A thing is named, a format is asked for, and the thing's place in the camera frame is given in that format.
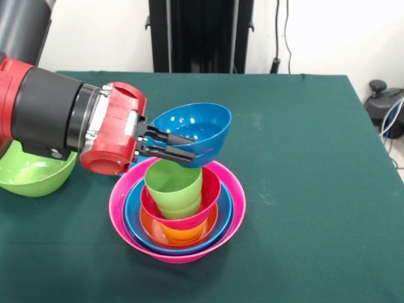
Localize small crimson bowl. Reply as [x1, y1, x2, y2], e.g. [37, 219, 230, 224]
[140, 166, 222, 231]

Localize blue and white cables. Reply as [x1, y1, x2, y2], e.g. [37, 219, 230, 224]
[380, 97, 404, 140]

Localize large green bowl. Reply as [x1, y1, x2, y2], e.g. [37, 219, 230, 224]
[0, 140, 78, 198]

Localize small dark blue bowl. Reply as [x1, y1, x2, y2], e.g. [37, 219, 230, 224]
[151, 102, 233, 170]

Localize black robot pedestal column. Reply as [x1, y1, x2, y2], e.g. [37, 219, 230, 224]
[145, 0, 255, 74]

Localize orange cup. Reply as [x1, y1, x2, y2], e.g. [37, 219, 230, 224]
[159, 220, 209, 246]

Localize green cup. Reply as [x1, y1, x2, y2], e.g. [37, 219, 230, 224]
[144, 159, 203, 220]

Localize orange bowl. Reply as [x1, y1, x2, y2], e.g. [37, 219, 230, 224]
[140, 203, 219, 249]

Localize large pink bowl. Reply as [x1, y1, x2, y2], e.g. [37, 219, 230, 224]
[109, 157, 247, 264]

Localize large light blue bowl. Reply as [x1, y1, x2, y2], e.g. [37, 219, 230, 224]
[124, 179, 234, 256]

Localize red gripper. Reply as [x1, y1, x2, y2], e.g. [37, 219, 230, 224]
[79, 81, 196, 176]

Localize black hanging cable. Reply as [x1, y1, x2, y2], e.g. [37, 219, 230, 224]
[270, 0, 292, 74]

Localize dark green table cloth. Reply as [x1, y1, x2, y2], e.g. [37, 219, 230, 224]
[0, 71, 404, 303]

